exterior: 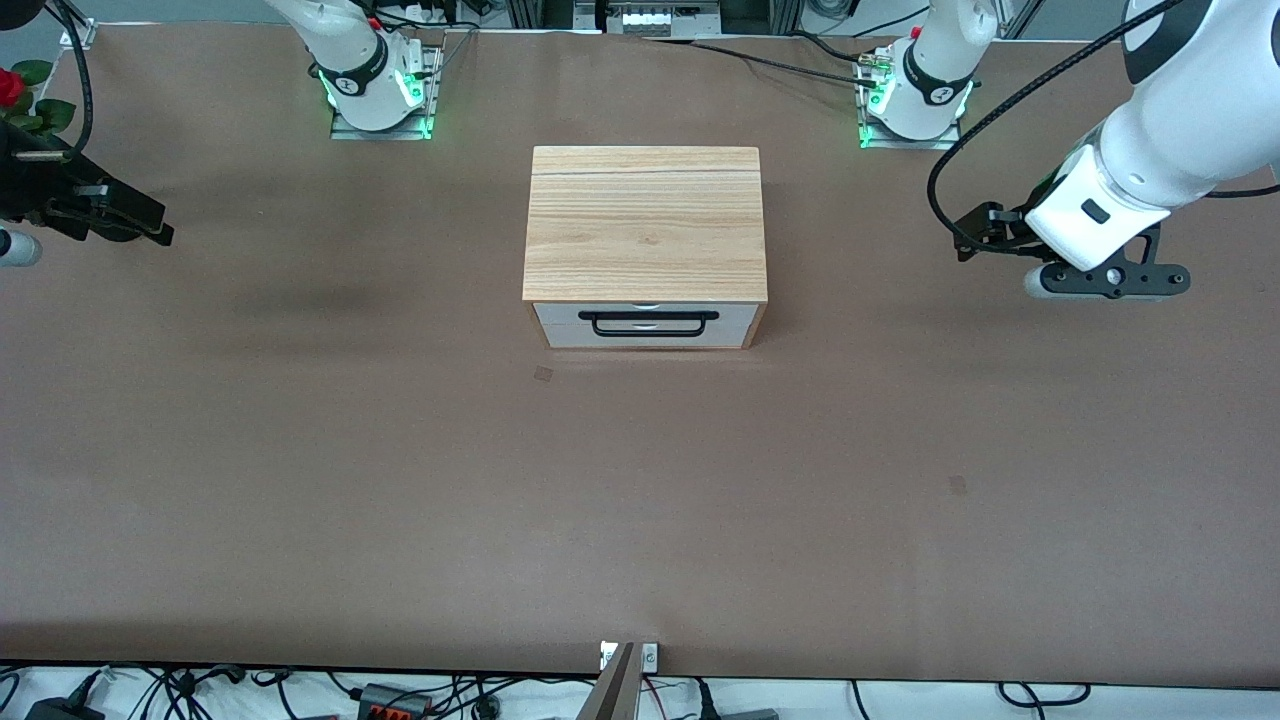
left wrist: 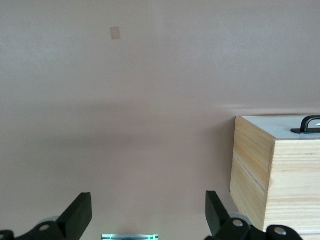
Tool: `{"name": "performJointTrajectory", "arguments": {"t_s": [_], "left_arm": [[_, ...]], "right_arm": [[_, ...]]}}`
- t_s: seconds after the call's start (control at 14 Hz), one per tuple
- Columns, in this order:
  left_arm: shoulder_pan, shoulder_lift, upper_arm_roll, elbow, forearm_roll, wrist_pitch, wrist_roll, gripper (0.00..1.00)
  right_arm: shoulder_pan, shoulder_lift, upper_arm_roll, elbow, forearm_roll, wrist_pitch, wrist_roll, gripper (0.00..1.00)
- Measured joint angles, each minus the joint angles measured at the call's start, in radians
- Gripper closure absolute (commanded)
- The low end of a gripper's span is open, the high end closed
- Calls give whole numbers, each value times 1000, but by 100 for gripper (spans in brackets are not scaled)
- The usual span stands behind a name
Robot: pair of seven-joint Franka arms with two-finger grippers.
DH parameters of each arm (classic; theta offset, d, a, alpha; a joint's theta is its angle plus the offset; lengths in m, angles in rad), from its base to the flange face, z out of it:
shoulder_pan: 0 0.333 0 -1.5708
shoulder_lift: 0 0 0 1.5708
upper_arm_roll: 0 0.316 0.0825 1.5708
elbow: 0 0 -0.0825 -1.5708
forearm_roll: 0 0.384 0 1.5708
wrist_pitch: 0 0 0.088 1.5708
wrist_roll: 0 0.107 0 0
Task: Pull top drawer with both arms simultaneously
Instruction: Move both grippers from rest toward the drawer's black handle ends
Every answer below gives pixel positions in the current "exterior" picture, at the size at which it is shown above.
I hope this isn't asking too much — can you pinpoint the white drawer with black handle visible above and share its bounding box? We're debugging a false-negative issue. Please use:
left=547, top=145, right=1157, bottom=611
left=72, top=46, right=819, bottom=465
left=532, top=302, right=759, bottom=342

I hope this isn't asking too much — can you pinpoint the wooden drawer cabinet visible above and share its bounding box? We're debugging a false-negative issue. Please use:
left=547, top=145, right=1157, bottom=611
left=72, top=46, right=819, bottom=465
left=522, top=146, right=769, bottom=351

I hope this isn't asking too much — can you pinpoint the red rose with leaves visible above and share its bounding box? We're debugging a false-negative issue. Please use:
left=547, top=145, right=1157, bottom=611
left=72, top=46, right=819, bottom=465
left=0, top=60, right=78, bottom=141

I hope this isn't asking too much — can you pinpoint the aluminium corner profile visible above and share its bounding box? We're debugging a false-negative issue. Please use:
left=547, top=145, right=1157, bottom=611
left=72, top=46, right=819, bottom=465
left=58, top=0, right=98, bottom=48

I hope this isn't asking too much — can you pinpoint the white terminal block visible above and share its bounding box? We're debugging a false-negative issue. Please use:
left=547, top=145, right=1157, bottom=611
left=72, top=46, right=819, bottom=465
left=604, top=0, right=693, bottom=37

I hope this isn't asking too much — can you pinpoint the black box with orange connectors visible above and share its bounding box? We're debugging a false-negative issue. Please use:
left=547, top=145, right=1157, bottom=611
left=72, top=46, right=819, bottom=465
left=357, top=684, right=432, bottom=720

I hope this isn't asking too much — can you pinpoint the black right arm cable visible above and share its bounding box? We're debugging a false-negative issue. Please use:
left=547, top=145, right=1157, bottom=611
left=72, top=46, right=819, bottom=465
left=45, top=0, right=96, bottom=161

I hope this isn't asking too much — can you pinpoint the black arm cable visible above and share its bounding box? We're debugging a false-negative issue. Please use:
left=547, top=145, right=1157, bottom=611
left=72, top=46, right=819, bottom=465
left=926, top=0, right=1280, bottom=259
left=45, top=0, right=96, bottom=161

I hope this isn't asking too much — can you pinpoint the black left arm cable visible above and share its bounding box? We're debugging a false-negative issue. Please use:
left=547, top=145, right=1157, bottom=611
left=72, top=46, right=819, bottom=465
left=926, top=0, right=1280, bottom=259

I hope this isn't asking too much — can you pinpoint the short black table cable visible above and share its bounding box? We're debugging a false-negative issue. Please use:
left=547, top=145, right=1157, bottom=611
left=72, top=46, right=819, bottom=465
left=788, top=32, right=866, bottom=65

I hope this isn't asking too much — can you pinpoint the long black table cable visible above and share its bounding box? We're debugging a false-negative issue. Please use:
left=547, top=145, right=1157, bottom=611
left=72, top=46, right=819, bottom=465
left=640, top=36, right=881, bottom=91

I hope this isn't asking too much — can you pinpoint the black looped floor cable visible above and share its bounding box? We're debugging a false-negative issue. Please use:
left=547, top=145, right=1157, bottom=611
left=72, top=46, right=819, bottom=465
left=998, top=682, right=1092, bottom=707

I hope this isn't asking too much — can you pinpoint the aluminium frame profile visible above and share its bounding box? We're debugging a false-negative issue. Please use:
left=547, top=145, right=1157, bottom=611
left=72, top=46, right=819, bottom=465
left=505, top=0, right=603, bottom=32

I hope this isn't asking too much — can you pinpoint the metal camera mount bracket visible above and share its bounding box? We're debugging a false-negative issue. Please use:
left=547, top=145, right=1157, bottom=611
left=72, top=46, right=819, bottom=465
left=599, top=641, right=660, bottom=673

